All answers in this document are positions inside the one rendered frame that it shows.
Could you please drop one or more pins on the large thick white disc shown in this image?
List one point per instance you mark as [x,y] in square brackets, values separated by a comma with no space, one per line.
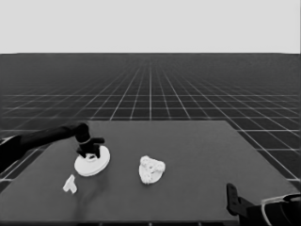
[94,169]

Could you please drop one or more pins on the small white T-shaped piece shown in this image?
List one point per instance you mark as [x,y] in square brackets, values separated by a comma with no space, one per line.
[70,187]

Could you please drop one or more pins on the white round carrier with pins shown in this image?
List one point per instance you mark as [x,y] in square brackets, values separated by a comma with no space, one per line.
[156,178]

